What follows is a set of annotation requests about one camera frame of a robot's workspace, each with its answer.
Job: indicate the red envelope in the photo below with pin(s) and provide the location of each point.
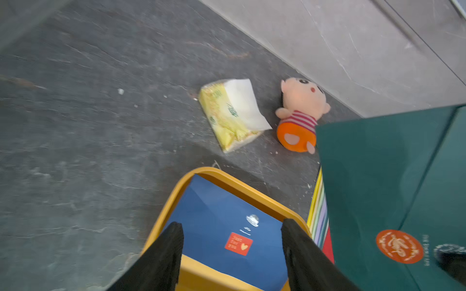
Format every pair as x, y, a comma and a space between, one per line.
327, 248

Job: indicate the yellow envelope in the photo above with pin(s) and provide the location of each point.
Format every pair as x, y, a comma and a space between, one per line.
315, 200

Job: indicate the yellow plastic storage tray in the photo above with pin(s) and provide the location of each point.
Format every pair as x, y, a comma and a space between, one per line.
195, 276

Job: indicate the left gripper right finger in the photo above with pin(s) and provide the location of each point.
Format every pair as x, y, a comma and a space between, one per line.
308, 267

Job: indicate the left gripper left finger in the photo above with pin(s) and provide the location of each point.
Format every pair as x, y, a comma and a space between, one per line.
158, 268

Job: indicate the pink plush doll orange pants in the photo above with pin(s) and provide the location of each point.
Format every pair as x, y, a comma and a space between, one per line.
303, 105

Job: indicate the dark green envelope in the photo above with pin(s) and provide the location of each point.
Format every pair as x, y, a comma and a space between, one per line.
396, 195

